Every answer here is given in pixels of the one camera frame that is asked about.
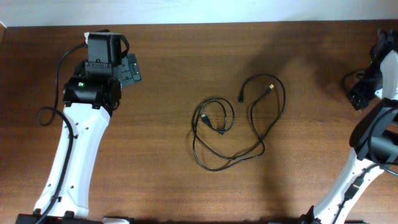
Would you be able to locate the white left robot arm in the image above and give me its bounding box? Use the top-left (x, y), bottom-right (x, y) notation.
top-left (16, 29), bottom-right (142, 223)

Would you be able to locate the black USB cable gold plug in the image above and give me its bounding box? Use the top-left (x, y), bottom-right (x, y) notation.
top-left (190, 73), bottom-right (287, 172)

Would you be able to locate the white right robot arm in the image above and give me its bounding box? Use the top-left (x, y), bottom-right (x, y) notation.
top-left (298, 29), bottom-right (397, 224)

